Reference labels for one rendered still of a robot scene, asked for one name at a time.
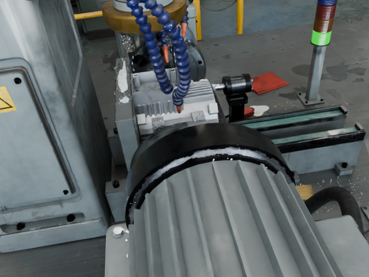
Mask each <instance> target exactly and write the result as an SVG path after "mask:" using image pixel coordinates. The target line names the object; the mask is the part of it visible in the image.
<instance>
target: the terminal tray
mask: <svg viewBox="0 0 369 277"><path fill-rule="evenodd" d="M165 71H166V72H167V76H168V78H169V80H170V84H171V85H172V86H173V87H174V89H173V91H174V90H175V89H177V87H178V83H179V77H178V75H179V73H178V70H177V68H170V69H165ZM131 79H132V80H131V87H132V97H133V102H134V106H135V110H136V115H137V114H145V115H146V117H147V116H148V115H149V116H150V117H152V115H153V114H154V115H155V116H157V114H159V115H162V114H163V113H164V114H167V113H168V112H169V113H170V114H172V112H175V113H177V108H176V106H175V105H174V103H173V99H172V93H173V91H172V93H170V94H169V95H166V94H164V93H163V92H162V91H161V89H160V85H159V83H157V82H158V81H157V78H156V76H155V73H154V71H147V72H142V73H135V74H131ZM144 87H145V88H144ZM145 90H146V91H145ZM182 110H184V103H183V105H182V107H181V112H182Z"/></svg>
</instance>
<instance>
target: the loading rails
mask: <svg viewBox="0 0 369 277"><path fill-rule="evenodd" d="M347 113H348V111H347V109H346V108H345V107H344V106H343V105H341V104H339V105H334V106H327V107H320V108H313V109H306V110H299V111H295V112H288V113H281V114H274V115H267V116H263V117H256V118H249V119H242V120H235V121H228V123H232V124H238V125H244V126H246V127H249V128H252V129H255V130H257V131H258V132H260V133H262V134H264V135H266V136H267V137H268V138H269V139H270V140H271V141H273V142H274V144H275V145H276V146H277V148H278V149H279V151H280V152H281V154H282V156H283V158H284V160H285V161H286V163H287V165H288V167H289V168H290V170H291V172H292V174H293V177H294V179H295V183H299V181H300V177H299V175H298V174H303V173H310V172H314V171H320V170H327V169H333V168H334V169H335V170H336V172H337V173H338V175H339V176H341V175H347V174H352V172H353V169H352V167H351V165H356V162H357V159H358V156H359V153H360V149H361V146H362V143H363V140H364V137H365V134H366V131H365V130H364V128H363V127H362V126H361V125H360V124H359V123H355V127H350V128H344V124H345V120H346V116H347Z"/></svg>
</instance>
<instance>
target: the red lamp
mask: <svg viewBox="0 0 369 277"><path fill-rule="evenodd" d="M336 7H337V3H336V4H334V5H321V4H318V3H317V7H316V14H315V17H317V18H318V19H322V20H328V19H332V18H334V16H335V12H336Z"/></svg>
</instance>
